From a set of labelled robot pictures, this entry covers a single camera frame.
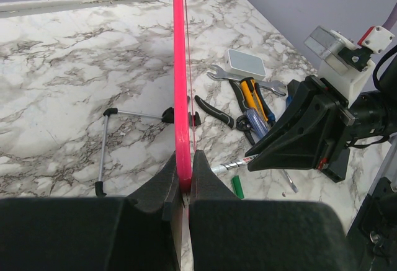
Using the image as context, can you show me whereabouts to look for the silver wire whiteboard stand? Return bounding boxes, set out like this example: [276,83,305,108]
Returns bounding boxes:
[94,107,174,197]

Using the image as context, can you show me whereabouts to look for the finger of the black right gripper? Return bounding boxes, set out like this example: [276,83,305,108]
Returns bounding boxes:
[246,75,350,172]

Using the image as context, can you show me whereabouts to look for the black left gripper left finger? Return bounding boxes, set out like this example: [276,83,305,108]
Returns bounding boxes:
[1,157,182,270]

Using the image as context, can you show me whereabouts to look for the green marker cap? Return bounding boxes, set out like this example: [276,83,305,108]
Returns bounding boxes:
[231,175,244,199]

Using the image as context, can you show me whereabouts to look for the blue transparent screwdriver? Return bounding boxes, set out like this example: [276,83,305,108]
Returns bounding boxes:
[244,108,299,194]

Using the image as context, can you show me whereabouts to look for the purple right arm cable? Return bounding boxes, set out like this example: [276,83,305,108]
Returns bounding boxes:
[383,2,397,32]

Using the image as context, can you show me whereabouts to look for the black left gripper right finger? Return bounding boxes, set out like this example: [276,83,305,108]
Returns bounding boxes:
[189,150,350,270]

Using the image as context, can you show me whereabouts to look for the yellow black utility knife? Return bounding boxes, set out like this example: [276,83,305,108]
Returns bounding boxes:
[240,78,267,123]

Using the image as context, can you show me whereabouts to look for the black whiteboard stand foot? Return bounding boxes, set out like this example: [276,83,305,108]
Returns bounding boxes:
[188,112,202,127]

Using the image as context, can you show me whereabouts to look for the black grey handled pliers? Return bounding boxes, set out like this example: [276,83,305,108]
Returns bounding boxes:
[194,80,257,146]

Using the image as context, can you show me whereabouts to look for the grey white router box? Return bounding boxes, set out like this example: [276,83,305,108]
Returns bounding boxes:
[224,49,266,79]

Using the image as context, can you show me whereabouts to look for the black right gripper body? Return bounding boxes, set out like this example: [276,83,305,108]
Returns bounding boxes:
[320,91,396,183]

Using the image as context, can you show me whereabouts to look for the green whiteboard marker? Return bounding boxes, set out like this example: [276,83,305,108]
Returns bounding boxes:
[211,154,257,173]

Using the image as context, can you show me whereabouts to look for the pink framed whiteboard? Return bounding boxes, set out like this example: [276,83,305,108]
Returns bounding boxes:
[173,0,192,193]

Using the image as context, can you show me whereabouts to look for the silver open-end wrench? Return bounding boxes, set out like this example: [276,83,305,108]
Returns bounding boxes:
[206,64,288,97]

